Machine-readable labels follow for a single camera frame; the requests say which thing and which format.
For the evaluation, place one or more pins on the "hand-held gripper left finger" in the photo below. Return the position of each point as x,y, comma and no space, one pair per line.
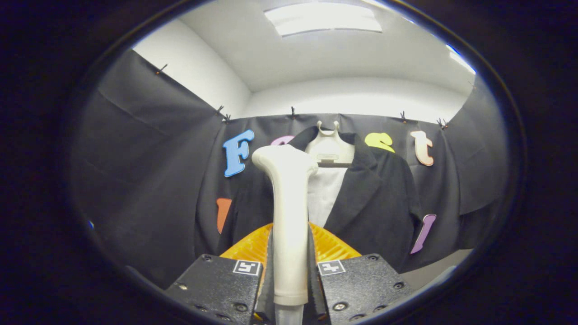
221,289

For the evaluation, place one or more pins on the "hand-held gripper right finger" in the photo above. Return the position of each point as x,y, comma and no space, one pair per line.
361,289

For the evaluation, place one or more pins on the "black suit jacket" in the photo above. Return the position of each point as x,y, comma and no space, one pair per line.
375,207

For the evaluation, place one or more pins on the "white garment steamer head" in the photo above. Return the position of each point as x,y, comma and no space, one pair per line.
289,225

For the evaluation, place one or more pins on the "grey cabinet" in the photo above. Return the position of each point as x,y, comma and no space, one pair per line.
433,268

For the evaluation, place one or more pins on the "white ironing board cover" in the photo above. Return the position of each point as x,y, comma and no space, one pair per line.
325,194

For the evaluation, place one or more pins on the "black backdrop cloth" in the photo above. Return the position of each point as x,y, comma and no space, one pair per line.
158,180

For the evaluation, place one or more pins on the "white plastic hanger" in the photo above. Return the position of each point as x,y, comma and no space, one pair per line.
329,146

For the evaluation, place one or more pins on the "small ceiling light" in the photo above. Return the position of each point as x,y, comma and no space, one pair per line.
460,58

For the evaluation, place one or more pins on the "long ceiling light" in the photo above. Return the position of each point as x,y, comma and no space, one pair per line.
320,18

